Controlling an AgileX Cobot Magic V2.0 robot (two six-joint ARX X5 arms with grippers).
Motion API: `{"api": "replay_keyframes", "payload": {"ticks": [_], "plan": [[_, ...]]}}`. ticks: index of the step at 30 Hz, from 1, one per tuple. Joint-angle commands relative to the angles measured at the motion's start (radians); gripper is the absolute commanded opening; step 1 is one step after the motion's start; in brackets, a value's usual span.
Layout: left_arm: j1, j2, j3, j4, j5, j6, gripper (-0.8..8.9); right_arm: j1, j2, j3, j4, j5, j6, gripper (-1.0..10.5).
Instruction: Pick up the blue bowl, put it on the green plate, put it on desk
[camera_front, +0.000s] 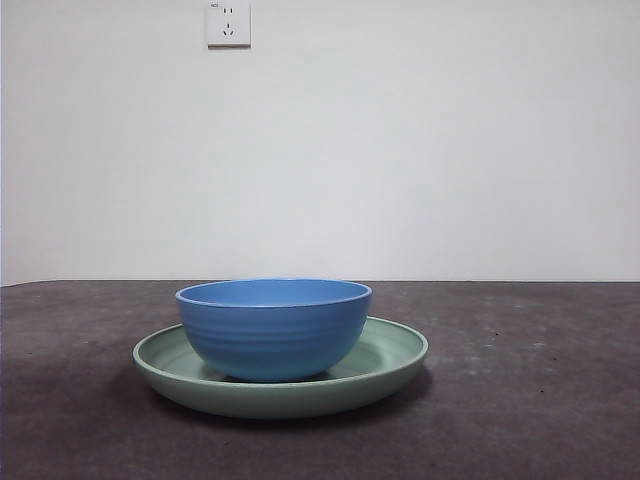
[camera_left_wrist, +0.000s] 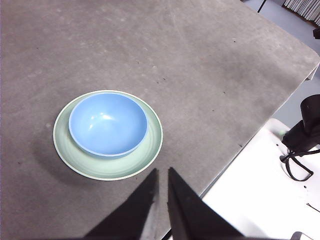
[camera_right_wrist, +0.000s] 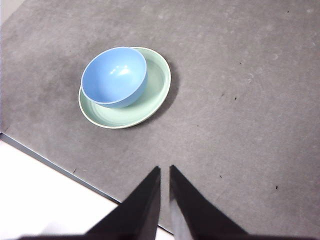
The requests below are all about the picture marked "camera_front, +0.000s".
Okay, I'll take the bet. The white wall outlet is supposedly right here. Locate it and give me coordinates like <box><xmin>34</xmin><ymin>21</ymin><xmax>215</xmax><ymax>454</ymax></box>
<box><xmin>207</xmin><ymin>0</ymin><xmax>252</xmax><ymax>50</ymax></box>

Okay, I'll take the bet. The green plate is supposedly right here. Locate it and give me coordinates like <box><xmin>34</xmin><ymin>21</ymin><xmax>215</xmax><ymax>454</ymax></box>
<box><xmin>132</xmin><ymin>315</ymin><xmax>430</xmax><ymax>420</ymax></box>

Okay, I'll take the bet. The blue bowl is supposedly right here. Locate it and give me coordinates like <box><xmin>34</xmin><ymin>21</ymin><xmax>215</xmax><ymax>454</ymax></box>
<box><xmin>175</xmin><ymin>278</ymin><xmax>374</xmax><ymax>384</ymax></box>

